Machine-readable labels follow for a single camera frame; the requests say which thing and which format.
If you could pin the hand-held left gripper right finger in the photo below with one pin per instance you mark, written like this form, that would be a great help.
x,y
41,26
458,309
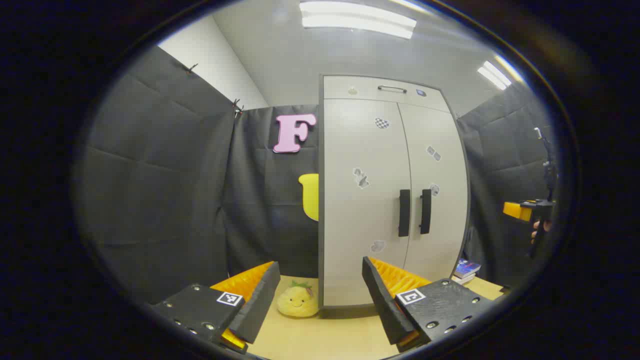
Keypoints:
x,y
382,300

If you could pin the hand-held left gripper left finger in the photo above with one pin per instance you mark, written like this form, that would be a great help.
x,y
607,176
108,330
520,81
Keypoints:
x,y
260,305

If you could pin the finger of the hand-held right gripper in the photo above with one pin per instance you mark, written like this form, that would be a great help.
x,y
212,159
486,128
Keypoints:
x,y
517,211

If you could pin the grey shoe cabinet door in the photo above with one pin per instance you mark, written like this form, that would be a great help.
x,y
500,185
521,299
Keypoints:
x,y
355,225
445,230

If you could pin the grey double-door shoe cabinet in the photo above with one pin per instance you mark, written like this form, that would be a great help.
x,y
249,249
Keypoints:
x,y
320,200

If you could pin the grey cabinet drawer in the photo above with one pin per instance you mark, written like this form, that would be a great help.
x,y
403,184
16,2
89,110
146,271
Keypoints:
x,y
360,90

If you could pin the yellow plush toy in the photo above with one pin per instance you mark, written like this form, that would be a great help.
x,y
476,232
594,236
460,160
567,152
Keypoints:
x,y
297,302

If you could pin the small ceiling light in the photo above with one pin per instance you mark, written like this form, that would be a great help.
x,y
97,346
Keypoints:
x,y
494,75

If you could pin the black backdrop cloth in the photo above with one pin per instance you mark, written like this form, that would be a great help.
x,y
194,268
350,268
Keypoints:
x,y
165,175

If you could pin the small cloth clip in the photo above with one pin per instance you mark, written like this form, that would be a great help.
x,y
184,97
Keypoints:
x,y
190,67
237,106

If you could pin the long ceiling light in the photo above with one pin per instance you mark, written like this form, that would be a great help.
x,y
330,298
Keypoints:
x,y
357,20

